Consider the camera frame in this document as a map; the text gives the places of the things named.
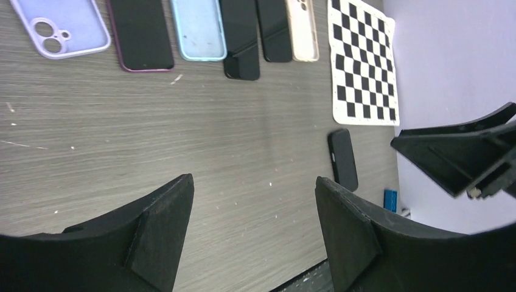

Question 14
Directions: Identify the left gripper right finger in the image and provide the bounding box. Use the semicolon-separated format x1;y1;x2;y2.
315;177;515;291

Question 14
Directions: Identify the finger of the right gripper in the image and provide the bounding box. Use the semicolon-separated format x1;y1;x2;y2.
397;102;516;138
391;122;515;200

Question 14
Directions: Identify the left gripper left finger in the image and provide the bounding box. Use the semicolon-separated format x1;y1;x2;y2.
1;174;194;291

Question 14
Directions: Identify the phone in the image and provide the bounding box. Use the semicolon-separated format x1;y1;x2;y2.
327;128;358;192
219;0;260;81
106;0;174;72

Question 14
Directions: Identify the beige phone case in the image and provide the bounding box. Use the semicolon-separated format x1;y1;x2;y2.
285;0;319;62

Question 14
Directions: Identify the black smartphone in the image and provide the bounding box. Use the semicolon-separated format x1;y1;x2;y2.
256;0;293;63

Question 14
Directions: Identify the lilac phone case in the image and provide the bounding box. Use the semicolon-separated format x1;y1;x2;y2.
10;0;111;60

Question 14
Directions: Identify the light-blue phone case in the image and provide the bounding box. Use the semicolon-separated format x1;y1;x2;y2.
170;0;227;61

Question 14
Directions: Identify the blue toy brick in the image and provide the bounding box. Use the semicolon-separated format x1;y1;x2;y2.
383;189;398;213

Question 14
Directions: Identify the checkerboard calibration mat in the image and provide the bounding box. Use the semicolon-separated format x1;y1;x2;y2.
327;0;400;127

